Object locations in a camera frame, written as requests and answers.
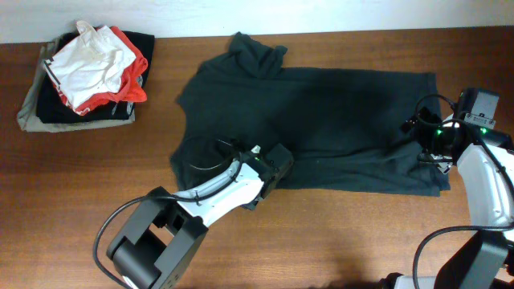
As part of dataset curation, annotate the dark green t-shirt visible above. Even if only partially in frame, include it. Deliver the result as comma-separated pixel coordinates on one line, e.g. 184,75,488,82
170,33,450,197

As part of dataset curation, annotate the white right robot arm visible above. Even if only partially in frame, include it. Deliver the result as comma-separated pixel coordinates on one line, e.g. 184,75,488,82
380,116,513,289

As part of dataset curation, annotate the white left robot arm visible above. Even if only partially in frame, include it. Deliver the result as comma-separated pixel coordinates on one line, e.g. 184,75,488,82
99,152,293,289

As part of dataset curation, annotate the red folded garment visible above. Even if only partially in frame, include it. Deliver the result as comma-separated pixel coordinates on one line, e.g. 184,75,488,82
45,22,155,117

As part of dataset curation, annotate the white folded garment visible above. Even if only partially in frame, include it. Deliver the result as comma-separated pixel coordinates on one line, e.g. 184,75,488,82
43,21,137,112

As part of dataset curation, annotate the black folded garment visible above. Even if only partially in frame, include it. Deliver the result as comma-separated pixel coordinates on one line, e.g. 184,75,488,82
36,26,155,124

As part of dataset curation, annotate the grey folded garment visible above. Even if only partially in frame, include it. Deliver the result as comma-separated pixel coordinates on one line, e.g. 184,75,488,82
17,35,136,132

